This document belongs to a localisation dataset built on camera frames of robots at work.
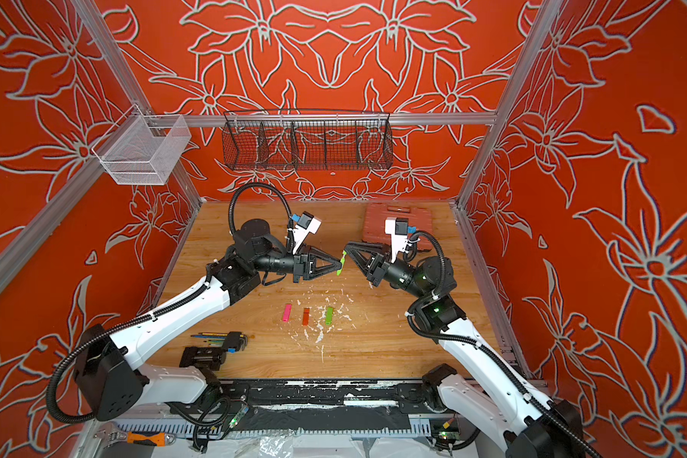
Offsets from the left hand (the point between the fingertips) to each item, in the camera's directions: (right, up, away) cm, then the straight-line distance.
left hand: (338, 265), depth 61 cm
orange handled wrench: (-56, -43, +7) cm, 70 cm away
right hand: (+2, +4, -1) cm, 5 cm away
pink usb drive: (-17, -19, +27) cm, 37 cm away
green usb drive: (+1, +1, 0) cm, 2 cm away
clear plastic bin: (-65, +35, +31) cm, 80 cm away
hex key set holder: (-32, -25, +20) cm, 45 cm away
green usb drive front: (-3, -20, +26) cm, 33 cm away
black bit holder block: (-36, -28, +16) cm, 49 cm away
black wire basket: (-12, +40, +40) cm, 58 cm away
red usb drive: (-10, -18, +27) cm, 34 cm away
